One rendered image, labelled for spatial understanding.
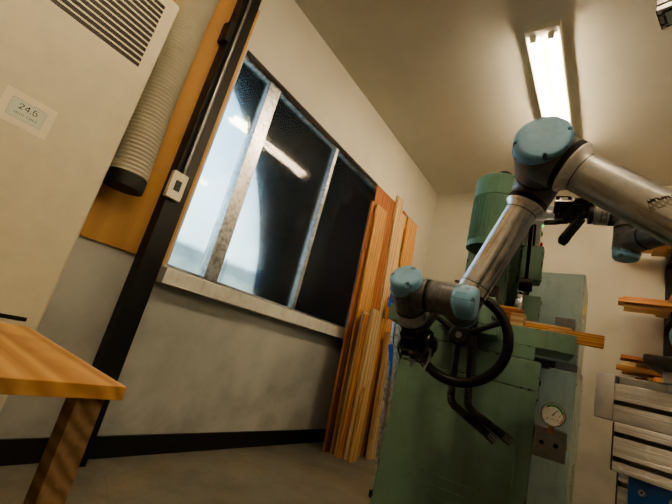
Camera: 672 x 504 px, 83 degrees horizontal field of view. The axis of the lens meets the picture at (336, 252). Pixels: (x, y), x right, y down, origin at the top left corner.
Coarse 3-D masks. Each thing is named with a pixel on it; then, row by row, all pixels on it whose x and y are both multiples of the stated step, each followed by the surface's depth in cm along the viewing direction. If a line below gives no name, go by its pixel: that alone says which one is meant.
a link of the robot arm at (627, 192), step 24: (552, 120) 80; (528, 144) 80; (552, 144) 78; (576, 144) 77; (528, 168) 83; (552, 168) 79; (576, 168) 77; (600, 168) 75; (624, 168) 74; (576, 192) 79; (600, 192) 74; (624, 192) 71; (648, 192) 69; (624, 216) 73; (648, 216) 69
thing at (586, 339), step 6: (528, 324) 134; (534, 324) 133; (564, 330) 129; (570, 330) 128; (582, 336) 126; (588, 336) 125; (594, 336) 125; (600, 336) 124; (576, 342) 126; (582, 342) 126; (588, 342) 125; (594, 342) 124; (600, 342) 123; (600, 348) 124
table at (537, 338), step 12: (432, 324) 133; (480, 324) 118; (480, 336) 124; (492, 336) 117; (516, 336) 121; (528, 336) 119; (540, 336) 118; (552, 336) 116; (564, 336) 115; (576, 336) 114; (540, 348) 117; (552, 348) 115; (564, 348) 114; (564, 360) 130
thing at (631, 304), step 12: (648, 252) 305; (660, 252) 295; (624, 300) 272; (636, 300) 269; (648, 300) 265; (660, 300) 270; (636, 312) 283; (648, 312) 276; (660, 312) 269; (624, 360) 274; (636, 360) 261; (624, 372) 281; (636, 372) 265; (648, 372) 259
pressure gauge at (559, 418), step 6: (546, 408) 106; (552, 408) 105; (558, 408) 105; (540, 414) 106; (546, 414) 106; (558, 414) 104; (564, 414) 104; (546, 420) 105; (552, 420) 104; (558, 420) 104; (564, 420) 103; (552, 426) 104; (558, 426) 103; (552, 432) 105
